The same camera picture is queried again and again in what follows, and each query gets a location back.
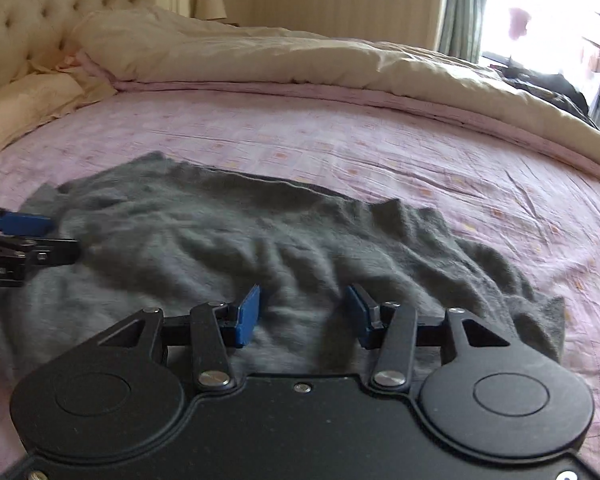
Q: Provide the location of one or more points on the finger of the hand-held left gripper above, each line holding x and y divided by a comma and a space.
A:
22, 224
55, 251

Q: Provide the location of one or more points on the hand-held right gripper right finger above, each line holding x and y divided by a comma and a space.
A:
360, 316

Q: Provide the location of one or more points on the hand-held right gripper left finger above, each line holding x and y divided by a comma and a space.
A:
246, 317

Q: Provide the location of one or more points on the grey argyle sweater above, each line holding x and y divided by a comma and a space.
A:
260, 240

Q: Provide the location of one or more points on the pile of dark clothes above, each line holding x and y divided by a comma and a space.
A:
555, 90

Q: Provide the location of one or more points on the cream pillow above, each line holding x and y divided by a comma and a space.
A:
25, 105

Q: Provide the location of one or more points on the pink patterned bed sheet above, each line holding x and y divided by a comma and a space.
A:
380, 145

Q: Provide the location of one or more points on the cream tufted headboard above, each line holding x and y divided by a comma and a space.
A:
50, 5

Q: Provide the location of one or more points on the cream duvet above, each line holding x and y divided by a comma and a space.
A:
290, 60

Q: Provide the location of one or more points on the cream bedside lamp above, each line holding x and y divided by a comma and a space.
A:
211, 2

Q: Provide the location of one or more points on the grey green curtain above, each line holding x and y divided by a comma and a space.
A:
462, 7

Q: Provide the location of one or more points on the pink shade table lamp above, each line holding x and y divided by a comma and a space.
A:
518, 22

